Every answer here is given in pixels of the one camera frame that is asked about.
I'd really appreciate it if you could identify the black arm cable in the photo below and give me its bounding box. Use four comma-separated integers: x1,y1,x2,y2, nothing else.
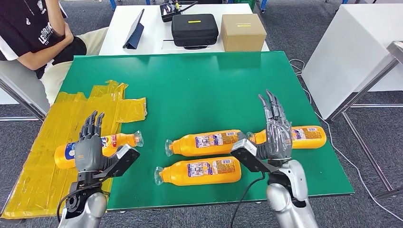
229,171,267,228
56,184,98,222

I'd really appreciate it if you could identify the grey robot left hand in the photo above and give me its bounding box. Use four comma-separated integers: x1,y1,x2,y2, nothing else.
74,110,122,173

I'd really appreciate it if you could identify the large white table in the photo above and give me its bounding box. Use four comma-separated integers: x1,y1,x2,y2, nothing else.
301,3,403,120

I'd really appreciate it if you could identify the orange detergent bottle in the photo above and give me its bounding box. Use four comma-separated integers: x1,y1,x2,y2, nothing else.
154,156,242,187
246,125,327,150
164,129,245,157
54,130,144,170

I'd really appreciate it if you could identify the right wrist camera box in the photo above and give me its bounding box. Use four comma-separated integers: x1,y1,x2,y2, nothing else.
230,138,278,173

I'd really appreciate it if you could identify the tablet in blue case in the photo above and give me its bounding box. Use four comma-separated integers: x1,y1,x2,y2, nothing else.
123,8,145,50

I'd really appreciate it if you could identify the yellow plastic sheet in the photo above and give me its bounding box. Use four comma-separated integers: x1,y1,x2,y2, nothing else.
0,80,147,219

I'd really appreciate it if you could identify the black carrying case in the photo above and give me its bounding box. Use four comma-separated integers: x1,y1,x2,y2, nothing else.
171,14,220,50

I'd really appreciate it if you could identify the green plastic crate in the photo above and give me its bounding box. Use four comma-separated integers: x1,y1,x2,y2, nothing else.
233,0,256,10

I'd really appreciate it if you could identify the grey metal table frame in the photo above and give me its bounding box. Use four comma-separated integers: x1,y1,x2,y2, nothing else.
326,40,403,200

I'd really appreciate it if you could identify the grey metal bench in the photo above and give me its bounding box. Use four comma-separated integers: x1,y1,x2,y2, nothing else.
0,59,50,123

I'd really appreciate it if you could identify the black remote controller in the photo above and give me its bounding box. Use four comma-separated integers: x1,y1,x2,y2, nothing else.
159,0,199,23

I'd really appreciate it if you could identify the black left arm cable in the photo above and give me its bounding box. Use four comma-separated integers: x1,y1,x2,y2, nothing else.
56,184,98,222

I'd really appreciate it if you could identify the brown cardboard box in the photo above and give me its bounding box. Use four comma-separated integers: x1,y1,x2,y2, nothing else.
220,14,268,52

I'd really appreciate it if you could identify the person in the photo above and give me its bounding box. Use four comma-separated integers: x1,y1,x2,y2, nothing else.
0,0,109,106

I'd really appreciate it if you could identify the green table board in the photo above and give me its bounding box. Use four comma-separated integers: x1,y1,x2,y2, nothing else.
58,51,355,211

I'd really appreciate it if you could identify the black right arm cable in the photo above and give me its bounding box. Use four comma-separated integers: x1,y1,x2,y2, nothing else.
229,171,267,228

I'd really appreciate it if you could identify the white floor cable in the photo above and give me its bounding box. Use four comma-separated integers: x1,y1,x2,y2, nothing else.
288,58,403,222

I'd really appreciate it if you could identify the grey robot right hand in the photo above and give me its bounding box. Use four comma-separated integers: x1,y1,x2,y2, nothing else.
238,90,294,162

